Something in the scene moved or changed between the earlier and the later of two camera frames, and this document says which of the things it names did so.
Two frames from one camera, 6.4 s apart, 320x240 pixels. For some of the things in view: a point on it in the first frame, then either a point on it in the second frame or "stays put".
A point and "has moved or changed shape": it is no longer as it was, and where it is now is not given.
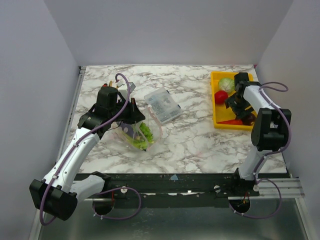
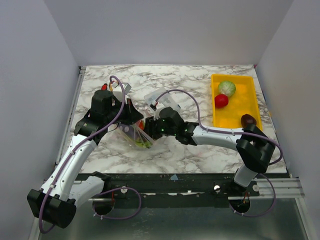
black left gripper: x=136 y=115 stays put
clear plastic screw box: x=162 y=105 stays put
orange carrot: x=234 y=122 → x=141 y=124
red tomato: x=220 y=96 has moved or changed shape
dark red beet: x=248 y=120 stays put
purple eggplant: x=127 y=129 stays put
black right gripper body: x=236 y=103 → x=150 y=126
